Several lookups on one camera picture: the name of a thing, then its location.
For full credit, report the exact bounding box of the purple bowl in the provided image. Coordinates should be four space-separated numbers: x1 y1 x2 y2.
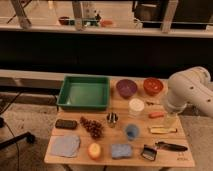
116 79 138 98

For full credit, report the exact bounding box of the yellow red apple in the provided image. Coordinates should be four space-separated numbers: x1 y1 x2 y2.
88 143 101 160

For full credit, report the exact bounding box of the dark brown eraser block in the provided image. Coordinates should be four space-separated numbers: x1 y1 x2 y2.
55 119 78 130

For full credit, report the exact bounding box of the bunch of dark grapes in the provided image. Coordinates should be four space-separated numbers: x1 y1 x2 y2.
80 117 103 139

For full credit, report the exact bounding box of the blue sponge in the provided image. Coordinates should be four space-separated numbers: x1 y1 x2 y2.
111 144 132 159

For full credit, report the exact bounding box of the orange sausage toy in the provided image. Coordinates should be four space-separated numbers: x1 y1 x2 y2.
148 112 164 119

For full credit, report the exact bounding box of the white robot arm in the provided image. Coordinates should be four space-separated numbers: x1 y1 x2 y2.
162 67 213 128

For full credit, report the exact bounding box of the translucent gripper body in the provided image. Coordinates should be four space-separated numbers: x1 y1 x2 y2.
163 106 180 128

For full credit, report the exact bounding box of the small metal cup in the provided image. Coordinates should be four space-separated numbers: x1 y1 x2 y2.
107 113 118 128

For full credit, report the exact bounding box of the yellow banana toy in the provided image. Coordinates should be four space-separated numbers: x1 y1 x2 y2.
149 126 178 134

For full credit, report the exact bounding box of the blue folded cloth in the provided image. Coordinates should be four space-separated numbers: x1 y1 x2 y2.
50 135 80 158

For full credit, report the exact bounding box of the clear cup white lid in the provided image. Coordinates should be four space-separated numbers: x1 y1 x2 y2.
129 98 145 117

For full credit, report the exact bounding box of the black office chair base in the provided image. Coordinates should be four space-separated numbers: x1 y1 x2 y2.
0 117 36 150

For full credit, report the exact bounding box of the black handled brush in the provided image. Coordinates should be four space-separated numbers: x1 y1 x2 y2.
140 141 188 161

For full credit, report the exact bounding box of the blue plastic cup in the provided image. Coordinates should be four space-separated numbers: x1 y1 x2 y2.
125 124 139 141

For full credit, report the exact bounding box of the red bowl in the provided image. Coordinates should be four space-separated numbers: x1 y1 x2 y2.
143 77 163 96

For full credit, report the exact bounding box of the green plastic tray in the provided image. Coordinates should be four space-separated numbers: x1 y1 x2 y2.
57 76 110 111

